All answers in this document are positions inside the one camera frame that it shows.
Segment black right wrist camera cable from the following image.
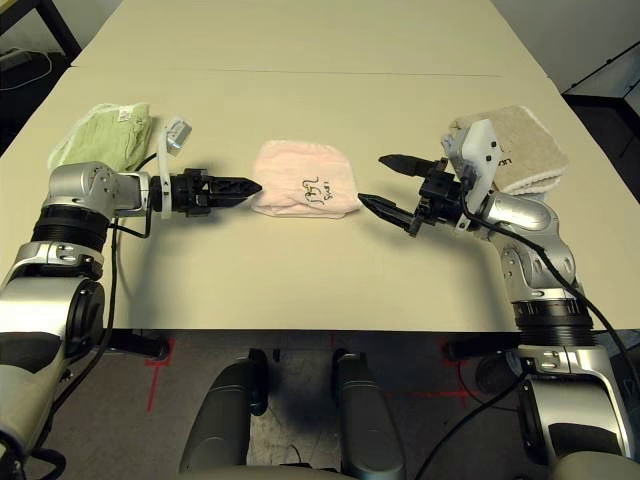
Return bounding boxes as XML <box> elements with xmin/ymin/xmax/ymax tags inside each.
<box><xmin>459</xmin><ymin>167</ymin><xmax>640</xmax><ymax>381</ymax></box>

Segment beige folded towel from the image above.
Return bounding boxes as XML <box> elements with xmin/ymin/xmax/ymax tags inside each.
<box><xmin>447</xmin><ymin>103</ymin><xmax>570</xmax><ymax>196</ymax></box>

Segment grey right robot leg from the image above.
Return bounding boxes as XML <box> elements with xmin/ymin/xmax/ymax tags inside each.
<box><xmin>332</xmin><ymin>349</ymin><xmax>409</xmax><ymax>480</ymax></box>

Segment black cable hanging to floor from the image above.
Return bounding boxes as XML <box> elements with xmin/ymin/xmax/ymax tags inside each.
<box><xmin>399</xmin><ymin>387</ymin><xmax>524</xmax><ymax>480</ymax></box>

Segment thin white cable loop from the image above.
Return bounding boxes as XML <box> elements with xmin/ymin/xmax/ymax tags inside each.
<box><xmin>29</xmin><ymin>49</ymin><xmax>55</xmax><ymax>76</ymax></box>

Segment green folded towel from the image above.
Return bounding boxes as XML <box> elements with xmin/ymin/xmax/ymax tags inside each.
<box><xmin>47</xmin><ymin>102</ymin><xmax>154</xmax><ymax>172</ymax></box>

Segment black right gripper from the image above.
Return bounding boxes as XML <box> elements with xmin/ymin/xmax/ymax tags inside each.
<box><xmin>357</xmin><ymin>153</ymin><xmax>471</xmax><ymax>239</ymax></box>

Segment grey left robot leg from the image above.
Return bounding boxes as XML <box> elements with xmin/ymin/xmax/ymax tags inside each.
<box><xmin>178</xmin><ymin>349</ymin><xmax>269</xmax><ymax>474</ymax></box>

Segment black table foot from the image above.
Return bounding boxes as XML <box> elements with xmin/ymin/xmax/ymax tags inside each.
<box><xmin>107</xmin><ymin>329</ymin><xmax>171</xmax><ymax>360</ymax></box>

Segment black stand bar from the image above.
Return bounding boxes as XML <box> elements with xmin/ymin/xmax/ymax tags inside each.
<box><xmin>562</xmin><ymin>42</ymin><xmax>640</xmax><ymax>96</ymax></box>

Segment pink towel with white trim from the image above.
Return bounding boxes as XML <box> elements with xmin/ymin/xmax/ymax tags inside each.
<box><xmin>249</xmin><ymin>139</ymin><xmax>361</xmax><ymax>221</ymax></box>

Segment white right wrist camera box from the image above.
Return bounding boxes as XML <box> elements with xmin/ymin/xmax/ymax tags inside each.
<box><xmin>439</xmin><ymin>118</ymin><xmax>500</xmax><ymax>234</ymax></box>

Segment grey power adapter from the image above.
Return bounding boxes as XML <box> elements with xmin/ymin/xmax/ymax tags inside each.
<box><xmin>0</xmin><ymin>48</ymin><xmax>34</xmax><ymax>69</ymax></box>

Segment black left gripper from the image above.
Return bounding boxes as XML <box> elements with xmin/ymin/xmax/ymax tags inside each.
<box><xmin>169</xmin><ymin>167</ymin><xmax>264</xmax><ymax>220</ymax></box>

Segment grey robot leg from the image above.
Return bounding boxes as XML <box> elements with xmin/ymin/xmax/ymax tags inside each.
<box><xmin>178</xmin><ymin>349</ymin><xmax>269</xmax><ymax>474</ymax></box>
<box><xmin>332</xmin><ymin>349</ymin><xmax>409</xmax><ymax>480</ymax></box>

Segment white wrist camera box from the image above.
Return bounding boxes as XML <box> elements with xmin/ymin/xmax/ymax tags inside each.
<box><xmin>439</xmin><ymin>118</ymin><xmax>500</xmax><ymax>234</ymax></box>
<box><xmin>157</xmin><ymin>115</ymin><xmax>194</xmax><ymax>221</ymax></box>

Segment bystander shoe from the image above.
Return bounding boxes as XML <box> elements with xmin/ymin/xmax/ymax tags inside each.
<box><xmin>475</xmin><ymin>357</ymin><xmax>524</xmax><ymax>399</ymax></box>

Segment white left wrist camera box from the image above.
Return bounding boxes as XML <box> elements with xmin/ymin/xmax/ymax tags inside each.
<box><xmin>157</xmin><ymin>115</ymin><xmax>194</xmax><ymax>221</ymax></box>

